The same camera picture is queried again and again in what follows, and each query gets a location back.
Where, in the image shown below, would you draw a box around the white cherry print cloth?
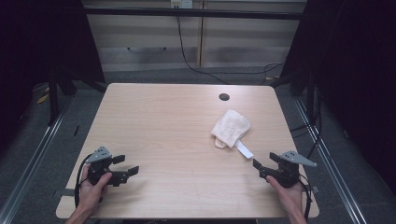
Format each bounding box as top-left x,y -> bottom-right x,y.
210,109 -> 255,160

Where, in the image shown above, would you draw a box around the white wall power outlet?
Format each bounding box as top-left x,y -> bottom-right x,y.
170,0 -> 194,9

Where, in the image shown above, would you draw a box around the black floor cables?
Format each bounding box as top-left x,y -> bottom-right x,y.
290,85 -> 324,161

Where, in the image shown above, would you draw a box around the long black wall cable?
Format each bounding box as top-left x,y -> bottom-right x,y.
175,15 -> 285,86

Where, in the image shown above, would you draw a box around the person's left hand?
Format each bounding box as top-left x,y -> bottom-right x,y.
75,163 -> 113,216

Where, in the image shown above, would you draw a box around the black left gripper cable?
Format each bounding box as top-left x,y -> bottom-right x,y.
74,153 -> 93,209

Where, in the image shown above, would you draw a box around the grey floor rail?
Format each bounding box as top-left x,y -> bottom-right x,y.
292,98 -> 370,224
0,102 -> 74,224

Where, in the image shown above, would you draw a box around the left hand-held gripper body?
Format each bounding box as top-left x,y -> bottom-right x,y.
84,146 -> 131,188

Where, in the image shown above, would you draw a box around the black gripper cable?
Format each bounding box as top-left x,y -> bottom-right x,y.
74,153 -> 93,209
298,174 -> 314,222

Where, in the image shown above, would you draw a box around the black curtain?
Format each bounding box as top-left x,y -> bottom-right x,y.
0,0 -> 106,153
278,0 -> 396,195

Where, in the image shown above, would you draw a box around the black horizontal frame bar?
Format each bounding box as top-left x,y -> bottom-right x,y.
83,7 -> 305,21

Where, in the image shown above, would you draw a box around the yellow floor item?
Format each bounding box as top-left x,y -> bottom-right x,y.
35,92 -> 50,105

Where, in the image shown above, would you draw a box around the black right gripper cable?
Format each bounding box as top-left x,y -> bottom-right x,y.
298,174 -> 314,222

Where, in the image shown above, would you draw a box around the person's right hand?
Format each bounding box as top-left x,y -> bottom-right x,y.
265,175 -> 305,217

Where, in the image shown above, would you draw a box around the black metal stand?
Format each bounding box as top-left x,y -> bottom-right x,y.
47,69 -> 61,127

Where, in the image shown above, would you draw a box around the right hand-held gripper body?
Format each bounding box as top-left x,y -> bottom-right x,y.
259,150 -> 318,189

